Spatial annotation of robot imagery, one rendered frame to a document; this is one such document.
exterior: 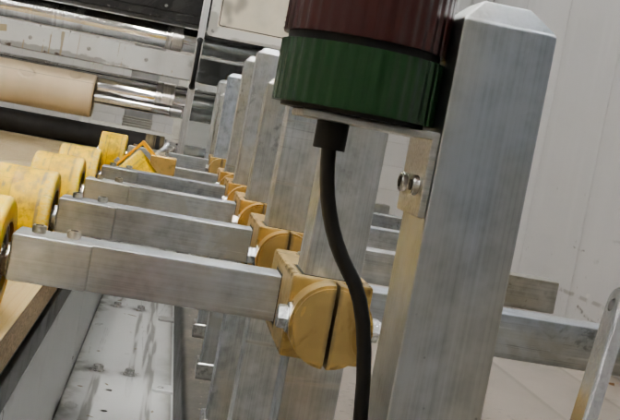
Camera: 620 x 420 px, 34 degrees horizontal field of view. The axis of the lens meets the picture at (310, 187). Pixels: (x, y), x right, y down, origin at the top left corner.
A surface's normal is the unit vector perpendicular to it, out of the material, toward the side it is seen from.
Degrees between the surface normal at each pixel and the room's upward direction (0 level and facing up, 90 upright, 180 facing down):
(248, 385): 90
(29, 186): 47
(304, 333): 90
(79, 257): 90
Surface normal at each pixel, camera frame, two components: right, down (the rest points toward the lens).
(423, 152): -0.97, -0.18
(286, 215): 0.13, 0.07
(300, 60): -0.70, -0.09
